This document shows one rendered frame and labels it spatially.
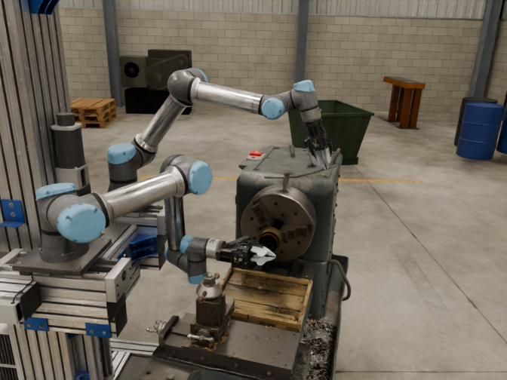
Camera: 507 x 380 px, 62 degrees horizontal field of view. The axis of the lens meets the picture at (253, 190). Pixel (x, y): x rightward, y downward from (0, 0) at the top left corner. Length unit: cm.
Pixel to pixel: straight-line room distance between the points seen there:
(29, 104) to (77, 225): 48
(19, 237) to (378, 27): 1106
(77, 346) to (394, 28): 1121
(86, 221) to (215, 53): 1044
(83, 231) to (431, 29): 1177
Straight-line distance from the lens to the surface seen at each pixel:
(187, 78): 164
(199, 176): 145
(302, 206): 173
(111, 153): 183
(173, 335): 140
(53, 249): 146
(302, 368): 135
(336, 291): 241
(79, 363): 207
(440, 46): 1267
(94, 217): 129
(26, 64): 156
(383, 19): 1211
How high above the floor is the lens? 184
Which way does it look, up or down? 20 degrees down
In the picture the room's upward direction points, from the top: 2 degrees clockwise
